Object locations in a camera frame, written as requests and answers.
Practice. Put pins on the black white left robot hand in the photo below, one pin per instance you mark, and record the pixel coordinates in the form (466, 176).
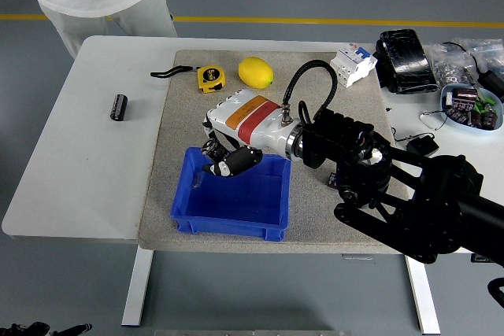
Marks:
(75, 329)

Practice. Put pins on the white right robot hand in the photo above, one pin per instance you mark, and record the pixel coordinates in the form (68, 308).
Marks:
(252, 119)

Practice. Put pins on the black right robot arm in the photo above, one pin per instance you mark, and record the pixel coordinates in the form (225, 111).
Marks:
(433, 210)

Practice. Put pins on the blue plastic box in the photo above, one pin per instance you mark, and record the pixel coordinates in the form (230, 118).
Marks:
(232, 230)

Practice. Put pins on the yellow lemon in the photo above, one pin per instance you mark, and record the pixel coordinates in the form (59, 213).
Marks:
(255, 72)

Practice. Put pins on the grey-brown mat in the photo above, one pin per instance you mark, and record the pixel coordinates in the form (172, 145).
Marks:
(185, 115)

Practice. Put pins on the white table leg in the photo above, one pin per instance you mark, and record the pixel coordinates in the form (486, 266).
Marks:
(136, 292)
(427, 312)

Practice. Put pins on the white circuit breaker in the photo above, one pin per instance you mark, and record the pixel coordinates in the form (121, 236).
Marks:
(354, 66)

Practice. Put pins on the black wrapped pack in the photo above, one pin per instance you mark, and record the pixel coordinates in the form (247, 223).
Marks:
(405, 60)

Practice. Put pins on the small black adapter block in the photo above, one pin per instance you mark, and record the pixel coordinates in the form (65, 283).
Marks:
(425, 145)

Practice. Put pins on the clear bag of metal screws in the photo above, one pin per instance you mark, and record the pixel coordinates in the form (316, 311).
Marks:
(451, 64)

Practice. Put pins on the light blue bowl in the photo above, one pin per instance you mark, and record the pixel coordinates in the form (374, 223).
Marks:
(460, 125)

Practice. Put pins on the green plastic pieces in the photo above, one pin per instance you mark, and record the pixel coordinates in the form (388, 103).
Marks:
(482, 105)

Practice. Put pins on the black power adapter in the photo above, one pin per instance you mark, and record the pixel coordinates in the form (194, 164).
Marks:
(494, 81)

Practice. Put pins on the clear plastic bag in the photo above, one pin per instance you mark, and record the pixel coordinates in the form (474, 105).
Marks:
(486, 46)

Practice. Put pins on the table control panel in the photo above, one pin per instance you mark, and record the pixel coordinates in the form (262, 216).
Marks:
(479, 258)

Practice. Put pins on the grey bracket under table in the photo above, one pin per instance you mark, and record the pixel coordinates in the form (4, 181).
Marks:
(357, 256)

